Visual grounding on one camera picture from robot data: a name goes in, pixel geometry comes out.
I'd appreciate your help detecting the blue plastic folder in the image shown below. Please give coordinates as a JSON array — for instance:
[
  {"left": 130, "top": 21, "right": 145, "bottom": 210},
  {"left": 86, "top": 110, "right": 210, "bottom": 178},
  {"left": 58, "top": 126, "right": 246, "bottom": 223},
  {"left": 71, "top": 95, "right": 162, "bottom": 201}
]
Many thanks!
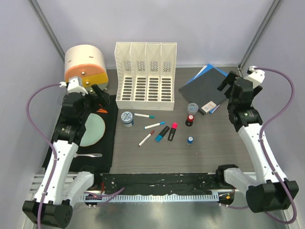
[{"left": 184, "top": 63, "right": 228, "bottom": 113}]

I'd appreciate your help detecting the cream round drawer cabinet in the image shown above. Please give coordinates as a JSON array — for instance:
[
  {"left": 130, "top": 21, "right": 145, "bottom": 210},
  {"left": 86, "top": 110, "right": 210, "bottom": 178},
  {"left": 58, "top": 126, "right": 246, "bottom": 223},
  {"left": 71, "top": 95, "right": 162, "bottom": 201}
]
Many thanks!
[{"left": 64, "top": 44, "right": 109, "bottom": 94}]

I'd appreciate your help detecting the white marker green cap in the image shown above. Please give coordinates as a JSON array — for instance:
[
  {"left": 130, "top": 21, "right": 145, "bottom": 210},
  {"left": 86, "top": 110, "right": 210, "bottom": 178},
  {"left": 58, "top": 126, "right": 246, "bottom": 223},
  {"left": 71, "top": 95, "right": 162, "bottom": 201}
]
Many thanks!
[{"left": 134, "top": 113, "right": 154, "bottom": 119}]

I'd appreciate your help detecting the white marker blue cap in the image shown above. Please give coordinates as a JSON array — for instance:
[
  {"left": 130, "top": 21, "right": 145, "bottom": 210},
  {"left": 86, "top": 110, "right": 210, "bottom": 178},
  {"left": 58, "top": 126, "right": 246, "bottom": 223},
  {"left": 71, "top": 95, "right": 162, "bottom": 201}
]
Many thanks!
[{"left": 143, "top": 122, "right": 165, "bottom": 130}]

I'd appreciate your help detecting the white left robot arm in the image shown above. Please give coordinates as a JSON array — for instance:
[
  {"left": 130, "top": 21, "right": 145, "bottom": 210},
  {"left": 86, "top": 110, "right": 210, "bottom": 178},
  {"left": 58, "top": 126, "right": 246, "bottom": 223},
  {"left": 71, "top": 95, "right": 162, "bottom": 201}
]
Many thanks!
[{"left": 22, "top": 76, "right": 109, "bottom": 229}]

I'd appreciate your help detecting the blue white round tin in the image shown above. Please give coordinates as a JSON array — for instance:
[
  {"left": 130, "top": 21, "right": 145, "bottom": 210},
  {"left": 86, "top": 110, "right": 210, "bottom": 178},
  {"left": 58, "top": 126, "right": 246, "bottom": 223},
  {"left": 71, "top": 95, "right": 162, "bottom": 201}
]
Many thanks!
[{"left": 121, "top": 111, "right": 134, "bottom": 127}]

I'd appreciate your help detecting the blue black highlighter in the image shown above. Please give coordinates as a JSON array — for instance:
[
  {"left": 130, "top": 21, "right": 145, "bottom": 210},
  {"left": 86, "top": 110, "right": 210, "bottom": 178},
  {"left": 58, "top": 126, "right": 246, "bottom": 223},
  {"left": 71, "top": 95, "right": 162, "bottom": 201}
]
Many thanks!
[{"left": 155, "top": 126, "right": 170, "bottom": 142}]

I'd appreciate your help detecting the white slotted cable duct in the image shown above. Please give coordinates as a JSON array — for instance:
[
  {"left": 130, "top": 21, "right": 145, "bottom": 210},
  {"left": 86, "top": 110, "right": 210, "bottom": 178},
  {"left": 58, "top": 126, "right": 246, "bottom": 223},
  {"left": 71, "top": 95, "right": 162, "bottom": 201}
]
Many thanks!
[{"left": 81, "top": 193, "right": 219, "bottom": 202}]

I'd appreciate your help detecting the red black stamp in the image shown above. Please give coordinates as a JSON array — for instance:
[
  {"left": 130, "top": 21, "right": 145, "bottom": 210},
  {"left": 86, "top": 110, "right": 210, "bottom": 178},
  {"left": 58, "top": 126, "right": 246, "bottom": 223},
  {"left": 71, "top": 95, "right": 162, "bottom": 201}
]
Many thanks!
[{"left": 185, "top": 114, "right": 194, "bottom": 127}]

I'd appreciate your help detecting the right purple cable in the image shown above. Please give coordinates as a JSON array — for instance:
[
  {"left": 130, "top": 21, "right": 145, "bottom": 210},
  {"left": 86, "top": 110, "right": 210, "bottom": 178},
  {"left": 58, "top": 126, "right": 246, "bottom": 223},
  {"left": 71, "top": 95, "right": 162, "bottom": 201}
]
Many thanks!
[{"left": 256, "top": 68, "right": 298, "bottom": 224}]

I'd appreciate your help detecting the pink black highlighter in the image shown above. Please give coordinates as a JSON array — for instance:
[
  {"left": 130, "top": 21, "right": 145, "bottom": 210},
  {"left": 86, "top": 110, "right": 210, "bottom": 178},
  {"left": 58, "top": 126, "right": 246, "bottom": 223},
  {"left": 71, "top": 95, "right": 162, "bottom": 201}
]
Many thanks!
[{"left": 168, "top": 123, "right": 178, "bottom": 141}]

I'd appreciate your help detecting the pale green plate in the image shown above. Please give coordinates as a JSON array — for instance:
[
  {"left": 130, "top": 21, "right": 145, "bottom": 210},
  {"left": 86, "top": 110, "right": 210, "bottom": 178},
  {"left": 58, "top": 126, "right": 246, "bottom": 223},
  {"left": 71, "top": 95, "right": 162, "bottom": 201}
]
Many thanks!
[{"left": 80, "top": 113, "right": 106, "bottom": 147}]

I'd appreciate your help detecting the cream perforated file organizer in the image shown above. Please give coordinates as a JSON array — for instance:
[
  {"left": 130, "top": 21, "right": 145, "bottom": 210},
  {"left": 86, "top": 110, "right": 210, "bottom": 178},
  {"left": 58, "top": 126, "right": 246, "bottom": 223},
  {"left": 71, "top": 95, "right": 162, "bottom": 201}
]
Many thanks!
[{"left": 115, "top": 42, "right": 177, "bottom": 111}]

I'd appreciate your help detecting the clear jar with lid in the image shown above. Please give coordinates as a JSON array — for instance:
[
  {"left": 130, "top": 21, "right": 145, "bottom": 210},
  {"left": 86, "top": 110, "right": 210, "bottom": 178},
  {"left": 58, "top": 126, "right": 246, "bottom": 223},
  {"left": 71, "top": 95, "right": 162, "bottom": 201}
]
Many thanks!
[{"left": 187, "top": 103, "right": 199, "bottom": 115}]

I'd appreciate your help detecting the black mounting rail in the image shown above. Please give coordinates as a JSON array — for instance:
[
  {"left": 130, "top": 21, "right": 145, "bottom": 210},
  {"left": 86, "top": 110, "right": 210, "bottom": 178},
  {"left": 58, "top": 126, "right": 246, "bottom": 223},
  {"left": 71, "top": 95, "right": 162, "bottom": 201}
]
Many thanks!
[{"left": 87, "top": 173, "right": 234, "bottom": 196}]

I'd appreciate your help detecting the metal spoon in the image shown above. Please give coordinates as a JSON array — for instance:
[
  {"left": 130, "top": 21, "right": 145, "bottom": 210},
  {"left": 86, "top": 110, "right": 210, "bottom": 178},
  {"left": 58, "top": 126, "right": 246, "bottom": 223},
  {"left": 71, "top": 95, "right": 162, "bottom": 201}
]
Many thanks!
[{"left": 74, "top": 154, "right": 102, "bottom": 158}]

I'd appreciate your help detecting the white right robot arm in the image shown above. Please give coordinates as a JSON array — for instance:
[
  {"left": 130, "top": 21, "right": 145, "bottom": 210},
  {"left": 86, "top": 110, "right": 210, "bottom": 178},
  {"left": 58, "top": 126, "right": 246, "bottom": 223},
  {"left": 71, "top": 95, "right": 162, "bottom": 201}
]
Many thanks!
[{"left": 215, "top": 66, "right": 299, "bottom": 213}]

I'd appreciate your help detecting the white marker red cap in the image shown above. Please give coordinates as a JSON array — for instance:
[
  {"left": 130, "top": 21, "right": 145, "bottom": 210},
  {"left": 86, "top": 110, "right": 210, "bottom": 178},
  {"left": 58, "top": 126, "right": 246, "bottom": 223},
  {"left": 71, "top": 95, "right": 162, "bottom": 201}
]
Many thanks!
[{"left": 138, "top": 130, "right": 155, "bottom": 147}]

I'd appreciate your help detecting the small blue cap bottle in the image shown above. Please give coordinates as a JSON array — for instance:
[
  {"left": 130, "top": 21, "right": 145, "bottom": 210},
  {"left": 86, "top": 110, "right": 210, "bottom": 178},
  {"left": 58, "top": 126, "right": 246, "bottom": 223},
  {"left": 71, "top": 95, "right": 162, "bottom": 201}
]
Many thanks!
[{"left": 187, "top": 136, "right": 193, "bottom": 145}]

